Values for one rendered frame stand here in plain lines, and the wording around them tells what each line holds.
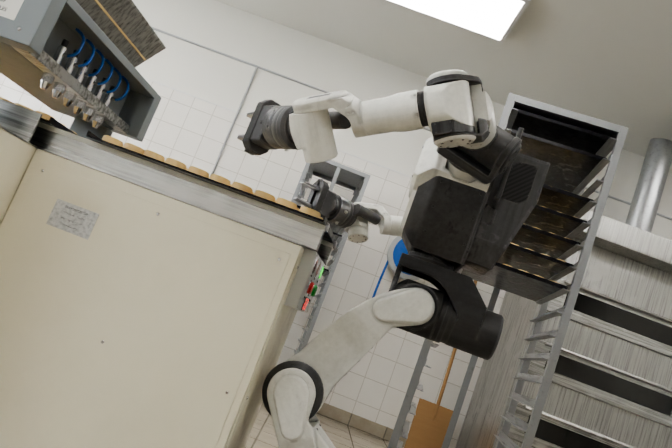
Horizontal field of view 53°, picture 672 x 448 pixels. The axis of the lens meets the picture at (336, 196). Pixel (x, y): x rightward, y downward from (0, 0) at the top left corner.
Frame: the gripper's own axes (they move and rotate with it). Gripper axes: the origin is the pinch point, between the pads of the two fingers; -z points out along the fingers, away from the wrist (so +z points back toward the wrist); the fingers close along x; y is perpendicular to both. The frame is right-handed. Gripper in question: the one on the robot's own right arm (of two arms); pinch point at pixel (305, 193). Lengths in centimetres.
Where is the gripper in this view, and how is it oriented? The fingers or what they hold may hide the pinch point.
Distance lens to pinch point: 202.7
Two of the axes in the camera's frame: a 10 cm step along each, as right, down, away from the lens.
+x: 3.5, -9.2, 1.8
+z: 7.0, 3.8, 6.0
